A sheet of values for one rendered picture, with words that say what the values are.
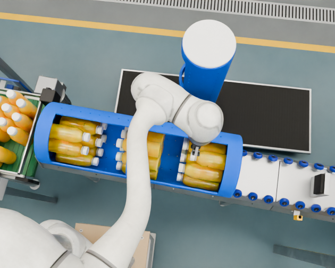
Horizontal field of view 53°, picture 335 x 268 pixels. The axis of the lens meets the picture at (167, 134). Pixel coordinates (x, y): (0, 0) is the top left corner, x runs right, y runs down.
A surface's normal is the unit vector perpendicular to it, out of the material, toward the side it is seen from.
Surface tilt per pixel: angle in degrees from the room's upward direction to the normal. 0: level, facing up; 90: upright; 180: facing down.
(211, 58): 0
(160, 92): 12
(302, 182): 0
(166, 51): 0
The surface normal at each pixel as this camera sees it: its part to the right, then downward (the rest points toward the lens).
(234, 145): 0.07, -0.63
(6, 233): 0.29, -0.66
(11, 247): 0.20, -0.47
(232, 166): -0.04, -0.05
